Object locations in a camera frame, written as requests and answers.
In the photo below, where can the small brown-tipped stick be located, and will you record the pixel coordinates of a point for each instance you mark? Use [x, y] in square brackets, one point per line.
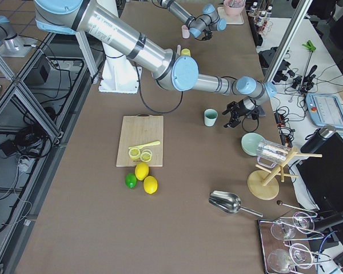
[281, 203]

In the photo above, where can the clear glass jug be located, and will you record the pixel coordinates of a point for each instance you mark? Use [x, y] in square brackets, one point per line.
[269, 153]

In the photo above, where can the aluminium frame post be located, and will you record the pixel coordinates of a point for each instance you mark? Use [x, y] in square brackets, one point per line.
[288, 36]

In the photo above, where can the yellow cup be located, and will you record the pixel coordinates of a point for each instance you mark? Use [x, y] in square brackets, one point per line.
[185, 52]

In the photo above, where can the beige tray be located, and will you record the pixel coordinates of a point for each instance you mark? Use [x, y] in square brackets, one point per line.
[230, 19]

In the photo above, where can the lemon slice lower front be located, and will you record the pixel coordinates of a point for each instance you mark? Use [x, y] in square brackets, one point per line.
[145, 158]

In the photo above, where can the lemon slice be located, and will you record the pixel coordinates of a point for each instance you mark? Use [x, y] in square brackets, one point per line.
[145, 158]
[146, 151]
[134, 153]

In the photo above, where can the green lime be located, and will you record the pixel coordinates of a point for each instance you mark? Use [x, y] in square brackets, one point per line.
[131, 180]

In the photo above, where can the yellow plastic knife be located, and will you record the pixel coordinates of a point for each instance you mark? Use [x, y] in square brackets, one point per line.
[154, 143]

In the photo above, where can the pink cup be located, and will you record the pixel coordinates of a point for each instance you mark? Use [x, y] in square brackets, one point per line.
[185, 32]

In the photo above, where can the green clamp tool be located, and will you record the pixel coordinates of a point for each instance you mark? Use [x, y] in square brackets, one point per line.
[309, 46]

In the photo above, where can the lemon slice upper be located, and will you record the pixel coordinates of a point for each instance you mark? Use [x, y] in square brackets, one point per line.
[134, 153]

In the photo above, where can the wooden mug tree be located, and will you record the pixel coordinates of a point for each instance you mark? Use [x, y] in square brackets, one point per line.
[263, 184]

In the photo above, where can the bamboo cutting board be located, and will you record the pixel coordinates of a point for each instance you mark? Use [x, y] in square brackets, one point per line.
[138, 130]

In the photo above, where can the wine glass rack tray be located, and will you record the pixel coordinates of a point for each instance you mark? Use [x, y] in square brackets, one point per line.
[285, 244]

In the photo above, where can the yellow lemon large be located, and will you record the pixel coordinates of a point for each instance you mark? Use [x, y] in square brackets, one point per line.
[141, 171]

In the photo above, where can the lemon slice lower back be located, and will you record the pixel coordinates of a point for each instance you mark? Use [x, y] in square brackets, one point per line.
[146, 151]

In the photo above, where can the teach pendant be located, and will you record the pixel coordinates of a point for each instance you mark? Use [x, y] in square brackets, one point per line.
[325, 109]

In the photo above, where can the metal scoop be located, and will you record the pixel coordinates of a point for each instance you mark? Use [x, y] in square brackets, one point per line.
[229, 203]

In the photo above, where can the black thermos bottle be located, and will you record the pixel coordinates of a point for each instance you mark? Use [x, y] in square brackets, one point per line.
[317, 139]

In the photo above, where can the pink bowl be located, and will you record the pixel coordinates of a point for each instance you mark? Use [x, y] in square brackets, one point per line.
[234, 7]

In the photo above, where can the black monitor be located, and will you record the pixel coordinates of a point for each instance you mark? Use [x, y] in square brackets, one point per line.
[323, 176]

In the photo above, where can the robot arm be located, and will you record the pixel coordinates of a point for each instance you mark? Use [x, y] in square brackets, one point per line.
[170, 70]
[200, 27]

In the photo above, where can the green bowl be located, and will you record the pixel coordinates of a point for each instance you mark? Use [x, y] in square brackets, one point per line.
[249, 143]

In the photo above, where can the mint green cup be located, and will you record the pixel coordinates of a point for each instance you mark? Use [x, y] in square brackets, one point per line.
[210, 117]

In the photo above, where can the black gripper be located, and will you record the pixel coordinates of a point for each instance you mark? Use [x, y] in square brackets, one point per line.
[240, 108]
[206, 35]

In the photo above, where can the third robot base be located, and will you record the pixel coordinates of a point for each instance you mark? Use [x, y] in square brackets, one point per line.
[11, 44]

